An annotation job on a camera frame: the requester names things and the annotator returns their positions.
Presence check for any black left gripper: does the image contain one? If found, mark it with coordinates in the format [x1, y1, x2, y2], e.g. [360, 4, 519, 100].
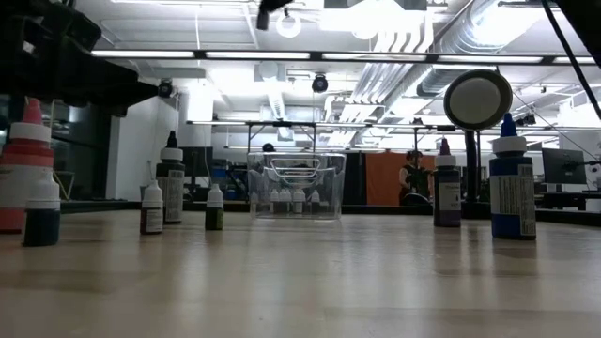
[0, 0, 160, 118]

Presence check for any clear plastic bin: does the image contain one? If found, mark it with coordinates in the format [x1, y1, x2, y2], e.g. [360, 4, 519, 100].
[246, 151, 347, 221]

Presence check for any large blue food coloring bottle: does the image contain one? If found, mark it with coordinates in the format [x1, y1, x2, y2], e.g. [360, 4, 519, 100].
[488, 112, 537, 241]

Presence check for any small green food coloring bottle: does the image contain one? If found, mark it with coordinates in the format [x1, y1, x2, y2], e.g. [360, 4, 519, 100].
[205, 183, 225, 232]

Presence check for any small teal food coloring bottle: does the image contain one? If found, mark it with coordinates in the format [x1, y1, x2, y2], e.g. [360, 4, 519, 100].
[22, 167, 62, 248]

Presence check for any dark computer monitor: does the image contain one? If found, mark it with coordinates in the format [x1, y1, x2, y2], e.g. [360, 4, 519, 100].
[541, 147, 588, 186]

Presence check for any orange partition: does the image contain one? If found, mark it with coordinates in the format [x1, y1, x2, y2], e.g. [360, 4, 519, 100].
[365, 152, 438, 207]

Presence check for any large black food coloring bottle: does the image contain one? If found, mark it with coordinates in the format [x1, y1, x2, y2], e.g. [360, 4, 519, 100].
[155, 131, 186, 225]

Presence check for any large pink food coloring bottle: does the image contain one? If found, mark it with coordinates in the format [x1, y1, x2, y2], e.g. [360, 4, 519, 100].
[0, 97, 55, 235]

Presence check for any small brown food coloring bottle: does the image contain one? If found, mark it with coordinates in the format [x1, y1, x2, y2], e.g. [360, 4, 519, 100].
[140, 179, 165, 236]

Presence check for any overhead light bar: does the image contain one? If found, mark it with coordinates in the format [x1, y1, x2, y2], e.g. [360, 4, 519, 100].
[90, 48, 601, 66]

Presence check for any black background monitor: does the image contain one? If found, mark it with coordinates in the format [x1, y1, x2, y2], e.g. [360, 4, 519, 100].
[184, 146, 214, 178]

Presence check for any white ring lamp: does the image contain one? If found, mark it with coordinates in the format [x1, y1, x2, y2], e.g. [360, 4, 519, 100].
[275, 8, 302, 39]

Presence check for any large purple food coloring bottle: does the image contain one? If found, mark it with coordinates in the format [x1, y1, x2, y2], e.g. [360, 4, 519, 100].
[432, 138, 463, 228]

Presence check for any black background frame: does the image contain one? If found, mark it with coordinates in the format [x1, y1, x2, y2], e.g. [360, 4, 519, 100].
[245, 119, 319, 154]

